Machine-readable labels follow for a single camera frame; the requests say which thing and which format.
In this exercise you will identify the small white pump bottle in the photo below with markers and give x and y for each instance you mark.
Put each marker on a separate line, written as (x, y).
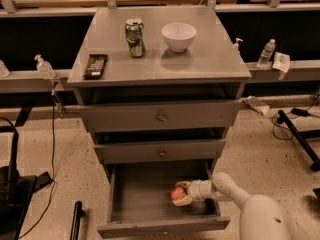
(236, 45)

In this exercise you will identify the grey open bottom drawer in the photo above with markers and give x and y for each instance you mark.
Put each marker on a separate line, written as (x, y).
(140, 201)

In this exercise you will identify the black bar on floor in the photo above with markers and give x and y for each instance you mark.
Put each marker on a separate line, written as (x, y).
(78, 213)

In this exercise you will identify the black stand leg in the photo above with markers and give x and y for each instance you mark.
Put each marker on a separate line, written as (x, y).
(302, 137)

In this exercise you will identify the grey top drawer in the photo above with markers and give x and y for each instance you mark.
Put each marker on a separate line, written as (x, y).
(159, 115)

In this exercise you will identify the black stand base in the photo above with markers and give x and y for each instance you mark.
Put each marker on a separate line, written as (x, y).
(16, 191)

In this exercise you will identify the white bowl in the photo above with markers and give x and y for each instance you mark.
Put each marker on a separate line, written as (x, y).
(178, 36)

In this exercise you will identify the grey middle drawer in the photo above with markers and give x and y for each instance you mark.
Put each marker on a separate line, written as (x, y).
(159, 151)

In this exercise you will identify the grey drawer cabinet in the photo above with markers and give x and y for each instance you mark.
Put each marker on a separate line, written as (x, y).
(209, 69)

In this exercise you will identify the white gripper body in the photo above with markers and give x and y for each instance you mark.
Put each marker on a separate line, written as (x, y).
(195, 191)

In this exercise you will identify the black remote control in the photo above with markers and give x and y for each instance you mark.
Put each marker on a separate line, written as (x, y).
(95, 66)

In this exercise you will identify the clear water bottle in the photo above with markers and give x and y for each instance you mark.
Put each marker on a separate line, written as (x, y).
(266, 53)

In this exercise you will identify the red apple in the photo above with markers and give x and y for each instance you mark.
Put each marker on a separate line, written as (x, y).
(177, 193)

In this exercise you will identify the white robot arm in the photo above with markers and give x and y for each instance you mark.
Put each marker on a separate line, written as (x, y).
(261, 217)

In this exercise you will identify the white paper packet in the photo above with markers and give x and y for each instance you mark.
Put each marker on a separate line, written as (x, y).
(281, 62)

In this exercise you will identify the green soda can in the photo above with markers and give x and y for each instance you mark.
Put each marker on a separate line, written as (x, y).
(134, 37)

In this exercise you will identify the clear sanitizer pump bottle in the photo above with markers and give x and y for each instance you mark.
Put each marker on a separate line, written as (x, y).
(44, 68)

